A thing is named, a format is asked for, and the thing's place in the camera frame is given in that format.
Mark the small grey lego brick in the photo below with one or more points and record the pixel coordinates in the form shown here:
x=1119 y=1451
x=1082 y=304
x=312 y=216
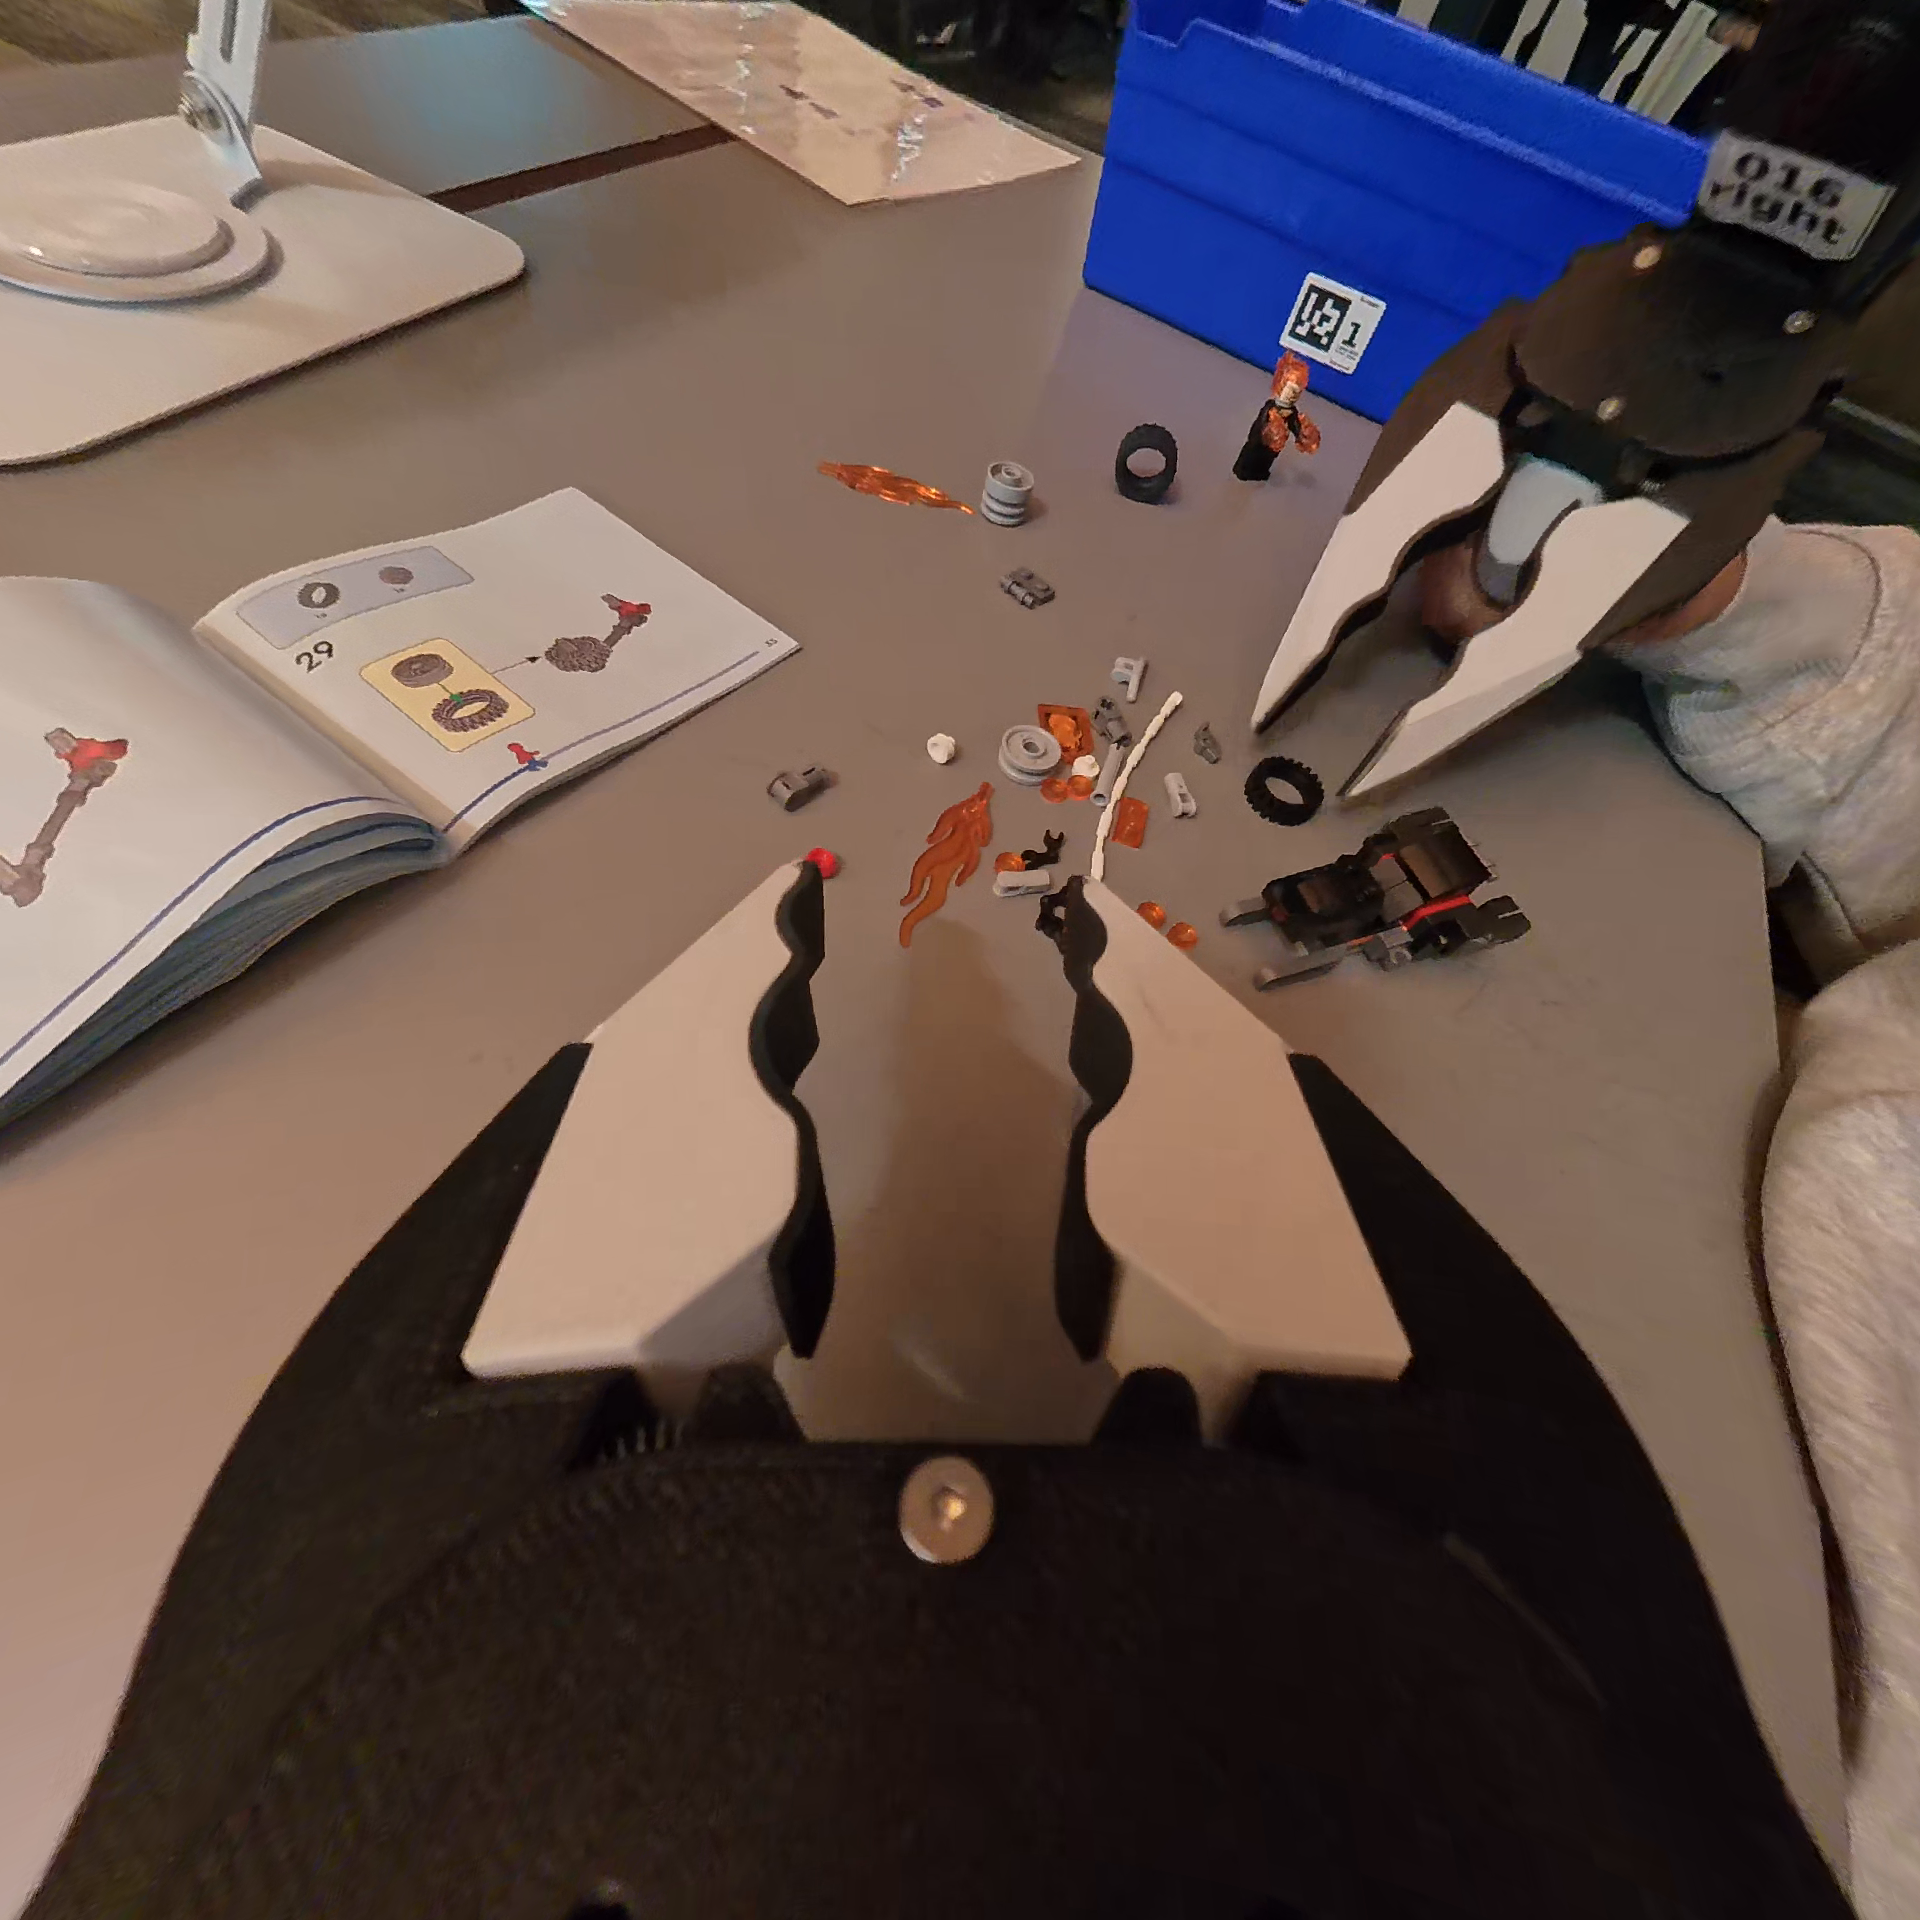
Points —
x=1179 y=795

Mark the orange lego flame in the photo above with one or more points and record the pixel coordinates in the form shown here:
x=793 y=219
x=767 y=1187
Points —
x=954 y=870
x=900 y=488

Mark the lego instruction booklet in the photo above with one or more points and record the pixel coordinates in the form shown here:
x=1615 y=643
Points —
x=570 y=662

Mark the wide black lego tire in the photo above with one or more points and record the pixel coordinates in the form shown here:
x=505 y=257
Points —
x=1124 y=457

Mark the thin black lego tire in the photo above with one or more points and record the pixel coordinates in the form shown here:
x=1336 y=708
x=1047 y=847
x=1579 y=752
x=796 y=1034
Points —
x=1257 y=787

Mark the white flexible lego tube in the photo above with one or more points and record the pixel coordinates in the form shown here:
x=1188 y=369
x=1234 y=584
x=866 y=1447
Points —
x=1140 y=739

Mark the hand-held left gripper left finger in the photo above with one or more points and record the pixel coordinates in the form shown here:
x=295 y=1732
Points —
x=644 y=1171

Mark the person's right hand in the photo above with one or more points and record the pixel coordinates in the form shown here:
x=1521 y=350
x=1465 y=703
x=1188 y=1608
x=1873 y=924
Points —
x=1448 y=608

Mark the grey lego wheel hub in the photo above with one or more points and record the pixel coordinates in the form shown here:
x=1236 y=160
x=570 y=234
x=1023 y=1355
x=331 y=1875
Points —
x=1010 y=494
x=1027 y=755

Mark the orange rectangular lego plate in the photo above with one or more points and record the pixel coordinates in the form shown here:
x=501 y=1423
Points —
x=1129 y=823

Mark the blue plastic bin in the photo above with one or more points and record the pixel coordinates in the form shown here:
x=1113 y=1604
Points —
x=1320 y=195

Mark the black lego motorcycle build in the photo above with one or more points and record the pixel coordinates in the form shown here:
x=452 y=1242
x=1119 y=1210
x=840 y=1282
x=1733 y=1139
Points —
x=1381 y=900

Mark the flame lego minifigure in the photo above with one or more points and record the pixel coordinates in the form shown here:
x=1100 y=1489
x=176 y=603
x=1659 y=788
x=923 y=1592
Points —
x=1276 y=428

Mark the black lego clip piece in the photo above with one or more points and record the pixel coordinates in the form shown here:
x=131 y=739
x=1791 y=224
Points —
x=801 y=787

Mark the orange transparent lego slope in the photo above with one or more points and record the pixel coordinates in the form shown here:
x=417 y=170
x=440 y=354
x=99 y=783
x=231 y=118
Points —
x=1068 y=730

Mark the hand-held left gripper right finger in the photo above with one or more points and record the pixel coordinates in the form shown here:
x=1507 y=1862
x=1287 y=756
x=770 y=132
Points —
x=1231 y=1184

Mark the white laptop stand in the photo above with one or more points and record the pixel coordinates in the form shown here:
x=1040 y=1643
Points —
x=224 y=346

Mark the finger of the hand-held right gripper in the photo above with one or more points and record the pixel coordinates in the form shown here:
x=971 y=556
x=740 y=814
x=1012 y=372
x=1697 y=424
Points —
x=1394 y=569
x=1560 y=600

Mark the dark grey lego plate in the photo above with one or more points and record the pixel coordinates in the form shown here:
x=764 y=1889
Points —
x=1027 y=587

